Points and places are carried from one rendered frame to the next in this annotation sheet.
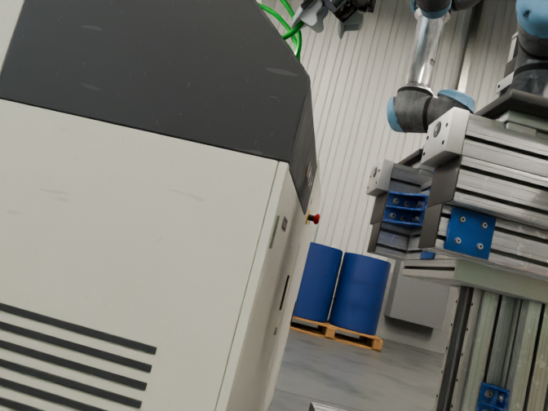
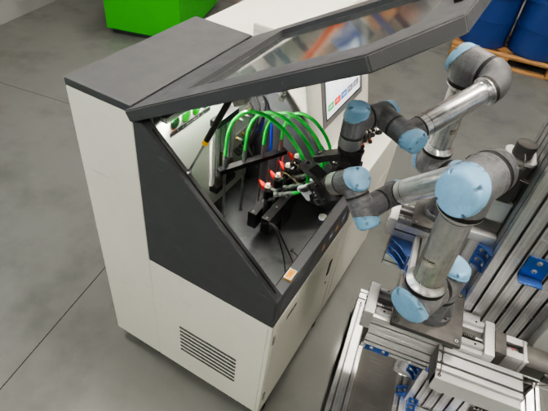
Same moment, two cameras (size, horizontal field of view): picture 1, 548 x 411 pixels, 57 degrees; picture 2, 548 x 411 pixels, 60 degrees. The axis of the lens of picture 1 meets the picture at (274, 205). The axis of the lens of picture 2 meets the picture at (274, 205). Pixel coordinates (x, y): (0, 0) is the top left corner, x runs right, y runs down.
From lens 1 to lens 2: 1.69 m
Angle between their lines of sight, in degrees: 52
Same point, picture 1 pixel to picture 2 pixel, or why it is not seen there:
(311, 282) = (490, 11)
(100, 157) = (198, 297)
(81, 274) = (204, 329)
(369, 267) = not seen: outside the picture
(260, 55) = (253, 285)
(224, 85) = (240, 291)
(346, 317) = (524, 46)
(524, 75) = not seen: hidden behind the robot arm
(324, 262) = not seen: outside the picture
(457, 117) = (366, 315)
